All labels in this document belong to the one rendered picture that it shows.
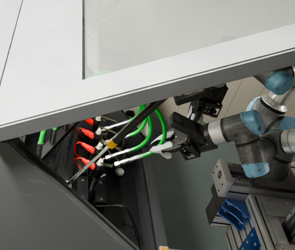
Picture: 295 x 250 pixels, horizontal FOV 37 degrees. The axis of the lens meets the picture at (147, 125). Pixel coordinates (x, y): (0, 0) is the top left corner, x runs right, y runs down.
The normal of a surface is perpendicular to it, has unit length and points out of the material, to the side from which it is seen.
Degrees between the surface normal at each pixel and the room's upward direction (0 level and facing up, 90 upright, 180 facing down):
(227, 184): 90
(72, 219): 90
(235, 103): 90
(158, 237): 0
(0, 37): 0
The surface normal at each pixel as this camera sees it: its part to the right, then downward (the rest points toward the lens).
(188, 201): 0.29, -0.77
